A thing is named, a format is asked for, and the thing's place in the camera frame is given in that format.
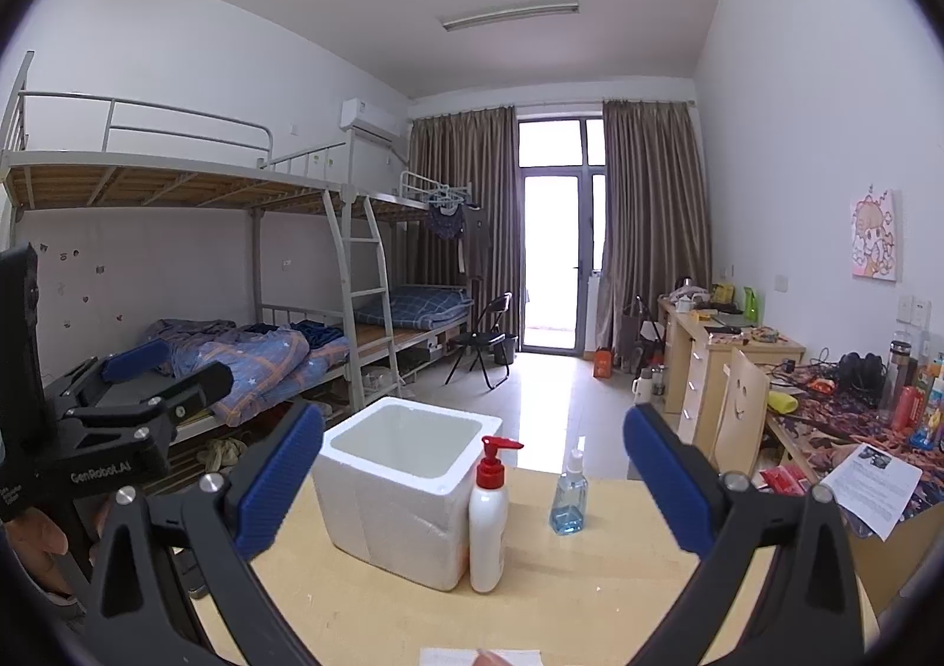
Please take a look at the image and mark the light wooden desk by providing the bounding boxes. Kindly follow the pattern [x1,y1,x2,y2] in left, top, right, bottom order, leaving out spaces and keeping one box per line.
[658,297,807,446]

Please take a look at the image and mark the ceiling tube light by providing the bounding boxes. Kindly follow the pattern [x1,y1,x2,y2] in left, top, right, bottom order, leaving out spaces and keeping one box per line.
[441,2,580,34]

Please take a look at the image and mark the wooden smiley chair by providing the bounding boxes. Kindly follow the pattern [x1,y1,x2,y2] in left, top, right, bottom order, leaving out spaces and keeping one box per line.
[678,347,772,479]

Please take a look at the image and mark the white foam box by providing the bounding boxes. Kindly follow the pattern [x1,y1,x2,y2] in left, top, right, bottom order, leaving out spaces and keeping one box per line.
[311,395,504,592]

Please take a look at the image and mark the glass balcony door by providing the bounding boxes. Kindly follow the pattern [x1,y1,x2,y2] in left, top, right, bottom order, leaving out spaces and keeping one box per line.
[516,116,609,353]

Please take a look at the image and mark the white napkin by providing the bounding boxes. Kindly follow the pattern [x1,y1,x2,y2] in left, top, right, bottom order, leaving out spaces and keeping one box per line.
[419,647,543,666]

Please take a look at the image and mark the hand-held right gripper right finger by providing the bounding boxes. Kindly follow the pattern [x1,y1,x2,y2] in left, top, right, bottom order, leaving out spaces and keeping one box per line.
[623,402,867,666]

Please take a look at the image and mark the black folding chair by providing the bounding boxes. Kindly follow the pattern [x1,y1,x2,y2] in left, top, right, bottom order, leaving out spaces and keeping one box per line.
[618,296,665,373]
[444,292,513,391]

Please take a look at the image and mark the person's left hand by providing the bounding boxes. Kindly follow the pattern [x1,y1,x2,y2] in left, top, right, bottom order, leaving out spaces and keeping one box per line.
[4,498,112,597]

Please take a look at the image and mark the large metal bunk bed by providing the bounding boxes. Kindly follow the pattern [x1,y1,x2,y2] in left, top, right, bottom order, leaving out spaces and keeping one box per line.
[0,50,403,486]

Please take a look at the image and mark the beige clothes heap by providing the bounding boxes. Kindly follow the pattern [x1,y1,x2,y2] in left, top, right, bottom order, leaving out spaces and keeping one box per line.
[202,436,250,475]

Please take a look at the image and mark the small metal bunk bed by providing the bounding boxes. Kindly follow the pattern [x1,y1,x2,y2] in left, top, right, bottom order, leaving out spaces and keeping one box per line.
[343,168,480,383]

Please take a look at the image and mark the blue plaid quilt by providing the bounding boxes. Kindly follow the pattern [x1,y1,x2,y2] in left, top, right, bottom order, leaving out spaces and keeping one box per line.
[143,318,351,427]

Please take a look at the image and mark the brown curtain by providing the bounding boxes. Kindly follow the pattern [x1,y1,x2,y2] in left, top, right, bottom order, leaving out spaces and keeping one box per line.
[601,98,713,363]
[408,107,521,352]

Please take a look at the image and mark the black headphones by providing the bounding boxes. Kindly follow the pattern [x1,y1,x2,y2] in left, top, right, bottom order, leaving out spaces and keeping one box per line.
[837,352,886,409]

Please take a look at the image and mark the row of toiletry bottles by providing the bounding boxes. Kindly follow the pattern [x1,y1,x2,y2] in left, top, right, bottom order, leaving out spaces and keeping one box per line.
[877,334,944,453]

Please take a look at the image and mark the printed paper sheet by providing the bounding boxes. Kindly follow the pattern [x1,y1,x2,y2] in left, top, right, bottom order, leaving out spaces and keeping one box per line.
[820,443,923,540]

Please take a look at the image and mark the patterned tablecloth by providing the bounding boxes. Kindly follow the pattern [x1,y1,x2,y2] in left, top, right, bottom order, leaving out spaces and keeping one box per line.
[763,363,944,521]

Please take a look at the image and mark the pink cartoon wall poster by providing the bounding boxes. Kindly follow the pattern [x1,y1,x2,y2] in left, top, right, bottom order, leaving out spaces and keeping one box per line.
[850,189,904,284]

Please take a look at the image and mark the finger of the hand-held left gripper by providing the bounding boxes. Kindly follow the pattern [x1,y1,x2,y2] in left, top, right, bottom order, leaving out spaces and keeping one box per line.
[66,360,235,447]
[44,340,172,411]

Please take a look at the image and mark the white red pump bottle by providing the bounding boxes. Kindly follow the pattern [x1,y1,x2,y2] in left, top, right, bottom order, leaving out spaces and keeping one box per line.
[468,436,525,595]

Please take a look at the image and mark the hanging dark clothes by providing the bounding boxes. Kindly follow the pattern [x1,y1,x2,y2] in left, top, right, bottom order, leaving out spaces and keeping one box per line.
[428,201,489,278]

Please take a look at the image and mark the blue checked bedding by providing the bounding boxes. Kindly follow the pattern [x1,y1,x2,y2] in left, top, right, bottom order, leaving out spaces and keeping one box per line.
[354,284,474,333]

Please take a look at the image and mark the white air conditioner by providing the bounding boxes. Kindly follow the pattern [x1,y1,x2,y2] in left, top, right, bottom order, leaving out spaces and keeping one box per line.
[339,97,405,141]

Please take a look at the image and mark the blue spray bottle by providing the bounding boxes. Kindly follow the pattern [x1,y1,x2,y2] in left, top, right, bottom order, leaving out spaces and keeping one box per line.
[549,448,589,536]

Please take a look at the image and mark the red snack packet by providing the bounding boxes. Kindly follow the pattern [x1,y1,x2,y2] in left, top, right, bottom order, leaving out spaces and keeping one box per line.
[759,465,812,497]

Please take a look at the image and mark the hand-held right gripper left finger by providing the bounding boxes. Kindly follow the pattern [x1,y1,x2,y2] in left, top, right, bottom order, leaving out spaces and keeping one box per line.
[81,402,326,666]

